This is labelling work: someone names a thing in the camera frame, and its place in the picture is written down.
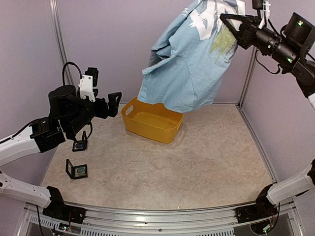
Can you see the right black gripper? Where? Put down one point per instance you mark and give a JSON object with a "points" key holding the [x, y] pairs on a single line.
{"points": [[246, 27]]}

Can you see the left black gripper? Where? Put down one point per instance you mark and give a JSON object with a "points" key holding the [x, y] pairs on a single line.
{"points": [[113, 106]]}

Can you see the light blue printed t-shirt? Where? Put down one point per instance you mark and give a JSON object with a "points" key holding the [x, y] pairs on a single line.
{"points": [[189, 59]]}

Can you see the yellow plastic basket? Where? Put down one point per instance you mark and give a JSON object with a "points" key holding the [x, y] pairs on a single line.
{"points": [[154, 122]]}

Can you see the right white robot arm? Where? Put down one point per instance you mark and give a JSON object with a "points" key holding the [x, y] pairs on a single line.
{"points": [[289, 49]]}

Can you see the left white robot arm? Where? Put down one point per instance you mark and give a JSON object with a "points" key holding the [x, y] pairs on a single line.
{"points": [[71, 109]]}

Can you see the far black brooch box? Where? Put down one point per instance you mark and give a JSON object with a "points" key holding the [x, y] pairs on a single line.
{"points": [[81, 145]]}

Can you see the black brooch box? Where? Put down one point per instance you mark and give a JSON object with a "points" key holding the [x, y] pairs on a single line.
{"points": [[81, 145], [76, 172]]}

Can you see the near black brooch box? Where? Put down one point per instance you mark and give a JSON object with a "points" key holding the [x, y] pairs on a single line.
{"points": [[76, 172]]}

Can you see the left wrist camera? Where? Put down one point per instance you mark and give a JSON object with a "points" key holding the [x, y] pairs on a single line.
{"points": [[86, 88]]}

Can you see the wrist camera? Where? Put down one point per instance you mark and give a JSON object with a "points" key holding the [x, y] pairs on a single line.
{"points": [[86, 88], [263, 11]]}

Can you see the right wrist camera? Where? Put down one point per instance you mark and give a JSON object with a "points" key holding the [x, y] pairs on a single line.
{"points": [[263, 11]]}

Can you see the right aluminium corner post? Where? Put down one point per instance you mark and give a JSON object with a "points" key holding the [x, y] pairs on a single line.
{"points": [[248, 78]]}

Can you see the aluminium corner post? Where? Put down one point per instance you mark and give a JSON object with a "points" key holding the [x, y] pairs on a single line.
{"points": [[248, 78], [58, 30]]}

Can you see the left aluminium corner post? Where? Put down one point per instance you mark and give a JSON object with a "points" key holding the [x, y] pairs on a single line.
{"points": [[58, 30]]}

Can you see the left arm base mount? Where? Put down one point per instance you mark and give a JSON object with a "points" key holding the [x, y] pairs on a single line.
{"points": [[59, 210]]}

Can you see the aluminium front frame rail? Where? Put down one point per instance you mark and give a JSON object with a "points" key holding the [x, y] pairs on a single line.
{"points": [[214, 221]]}

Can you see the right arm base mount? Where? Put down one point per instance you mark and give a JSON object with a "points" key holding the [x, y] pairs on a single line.
{"points": [[262, 210]]}

